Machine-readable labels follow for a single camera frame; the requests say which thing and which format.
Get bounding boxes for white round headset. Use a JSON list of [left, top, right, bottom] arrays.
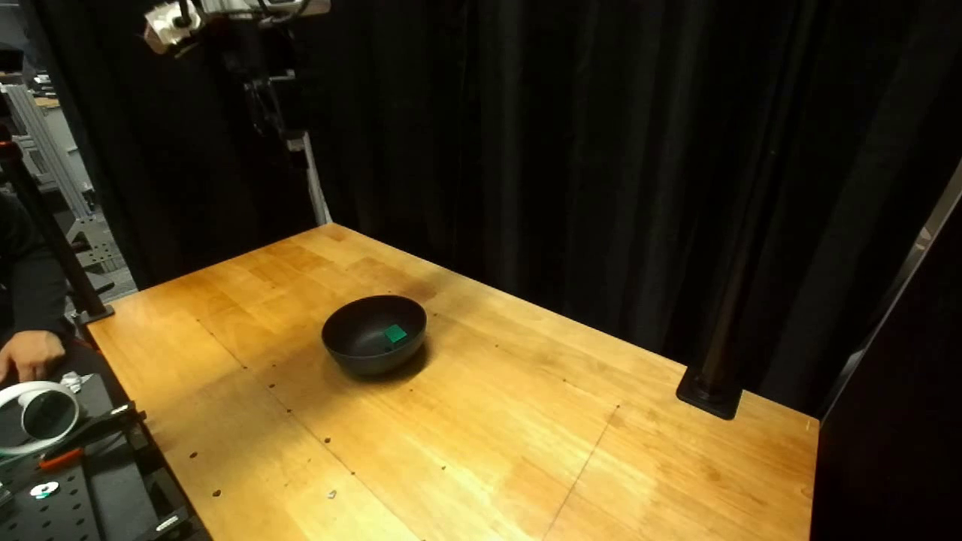
[[0, 377, 84, 460]]

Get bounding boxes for grey metal rack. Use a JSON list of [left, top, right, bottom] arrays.
[[0, 78, 137, 304]]

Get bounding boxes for person's hand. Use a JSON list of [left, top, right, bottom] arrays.
[[0, 327, 69, 385]]

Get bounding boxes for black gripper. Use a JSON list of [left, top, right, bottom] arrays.
[[208, 15, 308, 153]]

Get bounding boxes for black bowl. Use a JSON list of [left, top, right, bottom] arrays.
[[318, 290, 430, 377]]

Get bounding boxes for grey slanted frame bar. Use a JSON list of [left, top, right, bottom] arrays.
[[819, 158, 962, 416]]

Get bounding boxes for black perforated board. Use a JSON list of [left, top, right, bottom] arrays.
[[0, 369, 208, 541]]

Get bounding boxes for black post with base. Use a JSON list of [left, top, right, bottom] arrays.
[[674, 117, 794, 420]]

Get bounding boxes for red handled tool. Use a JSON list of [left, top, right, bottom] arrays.
[[36, 444, 90, 475]]

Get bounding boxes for person's dark sleeved forearm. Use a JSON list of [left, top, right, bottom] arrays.
[[0, 190, 74, 341]]

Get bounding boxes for silver metal frame pole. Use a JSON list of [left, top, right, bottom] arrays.
[[286, 127, 334, 229]]

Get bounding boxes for black curtain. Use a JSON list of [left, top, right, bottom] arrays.
[[39, 0, 962, 415]]

